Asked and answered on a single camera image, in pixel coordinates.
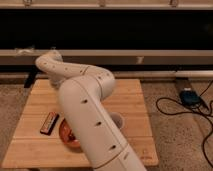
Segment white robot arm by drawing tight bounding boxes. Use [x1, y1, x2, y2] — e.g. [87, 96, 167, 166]
[36, 50, 147, 171]

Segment orange plate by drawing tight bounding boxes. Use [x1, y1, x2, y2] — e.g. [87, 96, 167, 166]
[59, 119, 80, 149]

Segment dark chocolate bar packet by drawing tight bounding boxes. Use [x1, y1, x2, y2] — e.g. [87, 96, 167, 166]
[40, 112, 59, 135]

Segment blue device on floor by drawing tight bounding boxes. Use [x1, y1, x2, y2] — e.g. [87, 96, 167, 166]
[179, 90, 200, 106]

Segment wooden board table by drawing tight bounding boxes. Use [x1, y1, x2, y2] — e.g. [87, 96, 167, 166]
[2, 79, 159, 169]

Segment grey metal rail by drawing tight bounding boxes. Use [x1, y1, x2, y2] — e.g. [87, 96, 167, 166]
[0, 49, 213, 65]

